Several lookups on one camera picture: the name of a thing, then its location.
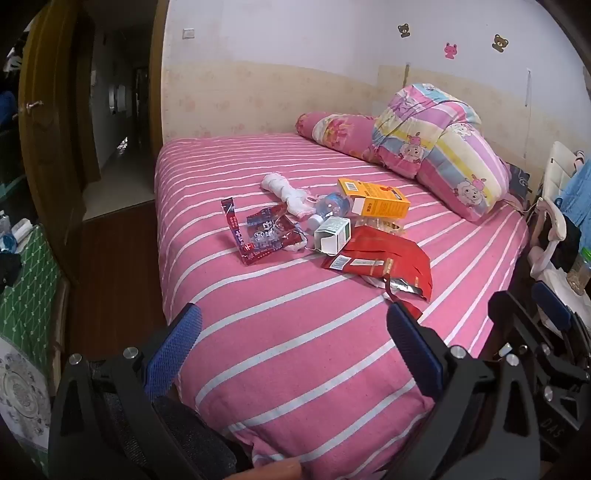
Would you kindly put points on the brown bear wall sticker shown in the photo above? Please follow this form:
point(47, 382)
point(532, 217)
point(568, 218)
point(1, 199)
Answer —
point(404, 30)
point(500, 43)

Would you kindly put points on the clear plastic jar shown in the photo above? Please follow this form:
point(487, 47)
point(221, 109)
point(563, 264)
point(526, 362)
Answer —
point(581, 272)

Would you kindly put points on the small white green box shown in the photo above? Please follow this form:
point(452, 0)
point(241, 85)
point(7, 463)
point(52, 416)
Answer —
point(332, 234)

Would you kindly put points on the pink animal wall sticker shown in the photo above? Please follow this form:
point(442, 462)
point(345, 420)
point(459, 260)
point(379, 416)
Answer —
point(451, 50)

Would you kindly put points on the folded colourful cartoon quilt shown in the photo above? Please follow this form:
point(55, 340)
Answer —
point(438, 152)

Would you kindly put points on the clear snack packet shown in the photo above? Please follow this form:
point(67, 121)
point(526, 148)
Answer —
point(384, 226)

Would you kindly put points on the red and blue snack wrapper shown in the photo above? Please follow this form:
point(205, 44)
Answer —
point(268, 230)

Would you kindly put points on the green patterned cloth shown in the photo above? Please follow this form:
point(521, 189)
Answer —
point(32, 286)

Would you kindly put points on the orange cardboard box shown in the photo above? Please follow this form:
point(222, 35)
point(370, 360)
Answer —
point(378, 201)

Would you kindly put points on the clear plastic water bottle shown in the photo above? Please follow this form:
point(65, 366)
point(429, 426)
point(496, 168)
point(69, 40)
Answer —
point(331, 205)

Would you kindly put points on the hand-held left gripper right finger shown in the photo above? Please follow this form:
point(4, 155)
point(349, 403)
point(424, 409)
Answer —
point(413, 350)

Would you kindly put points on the pink striped bed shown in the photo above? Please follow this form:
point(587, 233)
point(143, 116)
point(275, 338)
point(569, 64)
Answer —
point(300, 332)

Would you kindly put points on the person's bare leg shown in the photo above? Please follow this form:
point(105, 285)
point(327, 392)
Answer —
point(272, 471)

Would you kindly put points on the wooden cabinet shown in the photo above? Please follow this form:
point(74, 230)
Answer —
point(158, 69)

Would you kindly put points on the white office chair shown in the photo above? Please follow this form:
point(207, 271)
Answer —
point(561, 159)

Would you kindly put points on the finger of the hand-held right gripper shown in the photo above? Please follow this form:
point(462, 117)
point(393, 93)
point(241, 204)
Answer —
point(510, 318)
point(554, 309)

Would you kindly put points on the red snack bag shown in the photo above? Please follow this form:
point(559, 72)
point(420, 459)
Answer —
point(388, 258)

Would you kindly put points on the light blue clothing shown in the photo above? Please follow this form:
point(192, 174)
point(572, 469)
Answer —
point(577, 194)

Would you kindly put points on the dark blue cloth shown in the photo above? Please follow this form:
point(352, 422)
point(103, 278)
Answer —
point(518, 181)

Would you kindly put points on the black clothing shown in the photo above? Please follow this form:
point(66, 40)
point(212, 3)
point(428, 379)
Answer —
point(570, 244)

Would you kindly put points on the white light switch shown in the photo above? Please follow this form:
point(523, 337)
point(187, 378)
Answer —
point(189, 33)

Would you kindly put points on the pink floral bolster pillow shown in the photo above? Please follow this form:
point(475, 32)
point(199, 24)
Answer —
point(332, 129)

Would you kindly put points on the wooden door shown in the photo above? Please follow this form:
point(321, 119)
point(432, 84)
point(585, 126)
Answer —
point(51, 138)

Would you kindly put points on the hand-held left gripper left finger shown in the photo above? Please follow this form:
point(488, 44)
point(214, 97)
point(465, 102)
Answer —
point(178, 341)

